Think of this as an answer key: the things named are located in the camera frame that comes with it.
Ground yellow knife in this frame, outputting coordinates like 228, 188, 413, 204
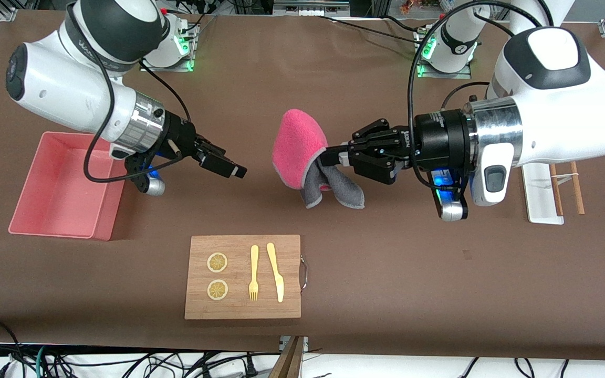
266, 243, 285, 303

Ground wooden cutting board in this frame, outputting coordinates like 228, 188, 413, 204
184, 235, 308, 320

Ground pink and grey cloth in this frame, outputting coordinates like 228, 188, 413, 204
273, 109, 365, 209

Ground grey power strip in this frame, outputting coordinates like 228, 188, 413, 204
274, 0, 351, 15

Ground pink plastic bin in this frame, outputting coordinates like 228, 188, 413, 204
8, 131, 127, 242

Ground wooden plank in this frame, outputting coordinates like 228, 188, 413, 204
268, 336, 307, 378

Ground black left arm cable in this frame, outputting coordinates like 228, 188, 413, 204
406, 0, 555, 192

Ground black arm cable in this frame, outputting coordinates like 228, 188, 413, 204
406, 0, 555, 192
66, 3, 193, 183

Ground colourful small toys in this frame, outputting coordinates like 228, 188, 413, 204
400, 0, 442, 14

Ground white rectangular tray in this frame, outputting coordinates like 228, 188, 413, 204
521, 163, 564, 225

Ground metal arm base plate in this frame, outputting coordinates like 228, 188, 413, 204
416, 29, 473, 79
142, 21, 196, 72

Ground yellow fork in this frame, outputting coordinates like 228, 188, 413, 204
248, 245, 259, 301

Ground long black table cable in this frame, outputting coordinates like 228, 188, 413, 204
314, 15, 433, 47

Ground short black table cable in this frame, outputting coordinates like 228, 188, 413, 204
384, 15, 425, 32

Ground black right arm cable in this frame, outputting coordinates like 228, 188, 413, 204
66, 3, 193, 183

